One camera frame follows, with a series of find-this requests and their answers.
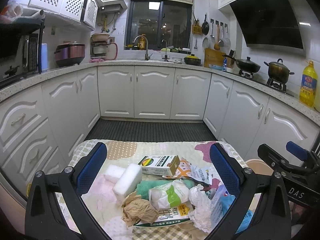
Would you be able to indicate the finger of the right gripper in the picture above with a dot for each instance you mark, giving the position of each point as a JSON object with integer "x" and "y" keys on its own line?
{"x": 309, "y": 158}
{"x": 279, "y": 164}

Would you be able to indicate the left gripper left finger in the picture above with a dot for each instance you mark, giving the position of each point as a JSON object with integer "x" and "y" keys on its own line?
{"x": 44, "y": 218}

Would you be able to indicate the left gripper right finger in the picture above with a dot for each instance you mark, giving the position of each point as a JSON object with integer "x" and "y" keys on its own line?
{"x": 271, "y": 219}

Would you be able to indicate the green white milk carton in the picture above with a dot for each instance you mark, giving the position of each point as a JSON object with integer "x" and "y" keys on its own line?
{"x": 168, "y": 217}

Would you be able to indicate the green knitted cloth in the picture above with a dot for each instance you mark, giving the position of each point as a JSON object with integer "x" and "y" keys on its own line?
{"x": 144, "y": 186}

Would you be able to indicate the blue snack packet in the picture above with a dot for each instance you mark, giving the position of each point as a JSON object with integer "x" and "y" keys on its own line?
{"x": 229, "y": 206}

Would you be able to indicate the white printed snack bag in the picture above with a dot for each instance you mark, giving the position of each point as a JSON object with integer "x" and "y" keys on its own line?
{"x": 202, "y": 175}

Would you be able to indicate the beige plastic trash bin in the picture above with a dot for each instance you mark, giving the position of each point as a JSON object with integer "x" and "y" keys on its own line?
{"x": 259, "y": 167}

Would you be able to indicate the kitchen sink faucet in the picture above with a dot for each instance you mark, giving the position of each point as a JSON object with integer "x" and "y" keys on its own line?
{"x": 142, "y": 43}

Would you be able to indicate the dark kitchen window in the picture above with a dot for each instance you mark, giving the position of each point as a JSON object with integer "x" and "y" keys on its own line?
{"x": 162, "y": 22}

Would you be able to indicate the crumpled white tissue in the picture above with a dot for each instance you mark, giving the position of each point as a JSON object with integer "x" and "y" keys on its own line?
{"x": 201, "y": 214}

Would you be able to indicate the yellow cooking oil bottle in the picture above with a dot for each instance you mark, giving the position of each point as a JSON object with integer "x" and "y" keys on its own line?
{"x": 308, "y": 85}

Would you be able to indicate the white foam block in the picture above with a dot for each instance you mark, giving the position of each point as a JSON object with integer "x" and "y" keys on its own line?
{"x": 128, "y": 182}
{"x": 113, "y": 173}

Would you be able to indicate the orange patterned wrapper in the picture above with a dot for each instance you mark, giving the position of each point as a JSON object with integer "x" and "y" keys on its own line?
{"x": 185, "y": 170}

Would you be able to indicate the white base cabinets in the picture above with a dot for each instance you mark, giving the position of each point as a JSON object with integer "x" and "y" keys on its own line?
{"x": 44, "y": 117}

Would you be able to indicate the crumpled brown paper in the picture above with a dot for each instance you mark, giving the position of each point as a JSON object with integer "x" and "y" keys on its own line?
{"x": 135, "y": 209}

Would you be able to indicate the white green plastic bag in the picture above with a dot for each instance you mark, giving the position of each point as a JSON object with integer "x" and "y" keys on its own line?
{"x": 169, "y": 195}

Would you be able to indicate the black wok with lid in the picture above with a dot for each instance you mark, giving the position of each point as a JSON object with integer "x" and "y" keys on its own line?
{"x": 245, "y": 64}

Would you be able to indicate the small green yellow box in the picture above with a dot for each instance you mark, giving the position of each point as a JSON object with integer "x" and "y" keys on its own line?
{"x": 160, "y": 165}

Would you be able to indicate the black floor mat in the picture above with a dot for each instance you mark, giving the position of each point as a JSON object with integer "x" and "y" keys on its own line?
{"x": 140, "y": 131}

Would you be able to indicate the wooden cutting board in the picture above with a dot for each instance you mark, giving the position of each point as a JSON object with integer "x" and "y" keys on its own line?
{"x": 215, "y": 57}

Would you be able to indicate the yellow lid black pot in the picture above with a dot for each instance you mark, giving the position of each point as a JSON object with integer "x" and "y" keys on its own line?
{"x": 192, "y": 60}

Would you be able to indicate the black range hood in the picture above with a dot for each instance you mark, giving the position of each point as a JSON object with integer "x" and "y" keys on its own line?
{"x": 269, "y": 25}

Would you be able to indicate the maroon rice cooker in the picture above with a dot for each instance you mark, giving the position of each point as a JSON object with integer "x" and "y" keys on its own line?
{"x": 68, "y": 54}

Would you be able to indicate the black microwave oven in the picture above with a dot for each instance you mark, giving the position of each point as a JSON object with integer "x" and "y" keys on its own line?
{"x": 21, "y": 49}

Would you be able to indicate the stacked pots on rack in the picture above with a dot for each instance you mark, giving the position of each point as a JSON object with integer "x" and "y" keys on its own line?
{"x": 99, "y": 45}

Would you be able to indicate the white lattice upper cabinets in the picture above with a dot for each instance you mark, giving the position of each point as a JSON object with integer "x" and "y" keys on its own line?
{"x": 57, "y": 0}

